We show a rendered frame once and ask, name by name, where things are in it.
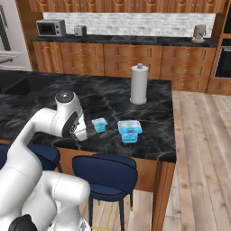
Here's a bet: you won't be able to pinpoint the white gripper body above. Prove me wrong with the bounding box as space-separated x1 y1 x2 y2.
73 124 88 142

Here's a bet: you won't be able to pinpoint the small blue yogurt container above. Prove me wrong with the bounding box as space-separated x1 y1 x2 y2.
91 117 109 134

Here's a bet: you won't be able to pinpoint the large blue yogurt container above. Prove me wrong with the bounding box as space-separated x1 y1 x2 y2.
116 119 143 144

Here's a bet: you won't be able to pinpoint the navy blue stool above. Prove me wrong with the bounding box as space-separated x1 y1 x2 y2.
71 152 139 231
0 142 63 174

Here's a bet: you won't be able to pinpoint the white paper towel roll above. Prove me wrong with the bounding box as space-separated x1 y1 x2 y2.
129 62 150 106

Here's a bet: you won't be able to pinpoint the dark sink basin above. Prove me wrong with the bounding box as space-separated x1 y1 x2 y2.
2 75 33 97

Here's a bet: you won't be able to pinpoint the wooden base cupboards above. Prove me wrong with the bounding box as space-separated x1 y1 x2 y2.
32 41 217 93

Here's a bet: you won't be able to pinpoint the wooden kitchen island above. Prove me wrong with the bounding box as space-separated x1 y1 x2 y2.
0 138 177 231

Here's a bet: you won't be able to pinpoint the silver toaster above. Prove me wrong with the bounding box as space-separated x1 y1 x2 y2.
73 24 88 37

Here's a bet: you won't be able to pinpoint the black hob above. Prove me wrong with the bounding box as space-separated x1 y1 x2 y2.
109 34 158 43

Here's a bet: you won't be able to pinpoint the silver microwave oven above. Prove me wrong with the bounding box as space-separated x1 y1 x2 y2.
35 18 67 38

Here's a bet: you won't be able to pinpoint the white fridge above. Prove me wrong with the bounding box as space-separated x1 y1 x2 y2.
0 0 33 72

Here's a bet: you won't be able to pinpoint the wooden wall cupboards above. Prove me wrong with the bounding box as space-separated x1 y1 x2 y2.
28 0 227 14

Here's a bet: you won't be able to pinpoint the black wall oven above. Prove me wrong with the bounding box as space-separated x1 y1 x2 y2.
213 17 231 80

